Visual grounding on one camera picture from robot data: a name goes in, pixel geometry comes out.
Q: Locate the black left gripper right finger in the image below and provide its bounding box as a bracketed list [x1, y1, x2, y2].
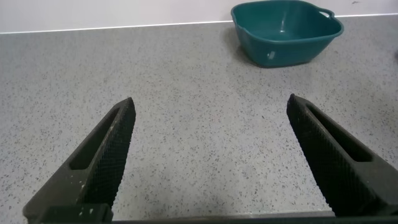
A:
[286, 93, 398, 217]

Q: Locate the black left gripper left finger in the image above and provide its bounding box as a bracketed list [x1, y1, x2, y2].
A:
[22, 97, 137, 219]

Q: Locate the teal plastic square basin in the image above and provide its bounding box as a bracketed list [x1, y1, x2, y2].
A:
[230, 0, 345, 68]

